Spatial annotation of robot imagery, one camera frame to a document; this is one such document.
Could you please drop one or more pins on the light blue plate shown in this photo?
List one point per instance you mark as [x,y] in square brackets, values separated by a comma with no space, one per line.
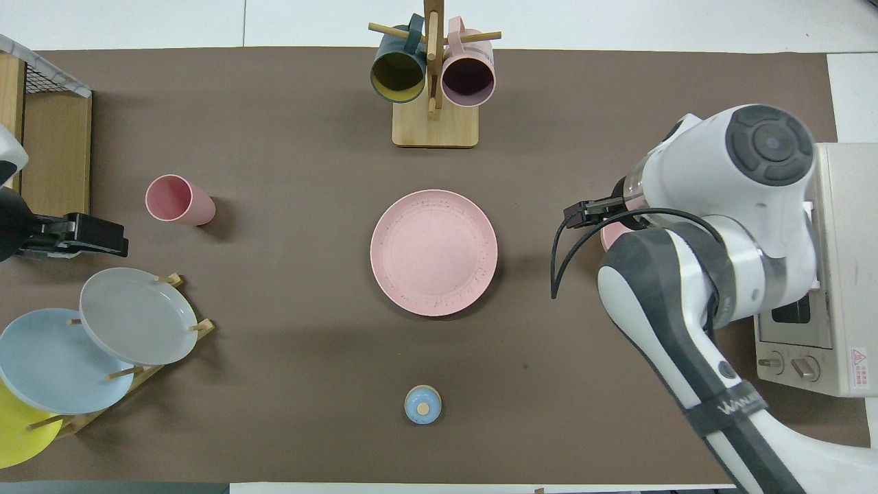
[48,363]

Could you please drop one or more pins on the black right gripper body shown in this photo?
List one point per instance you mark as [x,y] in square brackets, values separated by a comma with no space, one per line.
[625,209]

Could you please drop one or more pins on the wooden mug tree stand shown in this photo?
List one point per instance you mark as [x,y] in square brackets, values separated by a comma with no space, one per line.
[435,130]

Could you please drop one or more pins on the beige toaster oven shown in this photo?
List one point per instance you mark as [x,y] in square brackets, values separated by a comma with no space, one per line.
[847,274]

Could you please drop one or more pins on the yellow plate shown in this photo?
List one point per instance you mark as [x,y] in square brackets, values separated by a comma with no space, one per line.
[17,432]

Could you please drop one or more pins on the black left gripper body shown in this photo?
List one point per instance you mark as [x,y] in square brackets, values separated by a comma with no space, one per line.
[44,237]

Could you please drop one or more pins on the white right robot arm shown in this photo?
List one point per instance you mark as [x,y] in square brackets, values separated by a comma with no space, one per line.
[720,158]

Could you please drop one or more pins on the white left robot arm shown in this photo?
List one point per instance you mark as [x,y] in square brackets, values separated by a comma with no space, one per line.
[8,154]

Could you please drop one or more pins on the pink plastic cup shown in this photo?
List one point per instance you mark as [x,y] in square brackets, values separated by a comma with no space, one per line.
[171,199]

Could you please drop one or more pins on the pink mug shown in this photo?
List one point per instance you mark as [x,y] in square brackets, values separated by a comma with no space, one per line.
[468,79]

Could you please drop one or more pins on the brown table mat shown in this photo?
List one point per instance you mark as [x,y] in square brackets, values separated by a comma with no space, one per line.
[274,412]

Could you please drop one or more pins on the dark green mug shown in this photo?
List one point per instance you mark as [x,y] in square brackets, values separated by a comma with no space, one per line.
[398,75]

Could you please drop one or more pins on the pink speckled plate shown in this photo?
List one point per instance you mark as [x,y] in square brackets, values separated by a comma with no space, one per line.
[433,254]

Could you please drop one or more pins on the pink bowl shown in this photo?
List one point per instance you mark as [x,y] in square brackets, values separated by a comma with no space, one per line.
[612,237]

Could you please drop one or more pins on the grey plate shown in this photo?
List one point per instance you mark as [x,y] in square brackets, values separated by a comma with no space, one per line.
[137,315]

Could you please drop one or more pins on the wooden plate rack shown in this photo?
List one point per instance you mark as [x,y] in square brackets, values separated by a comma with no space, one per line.
[204,328]

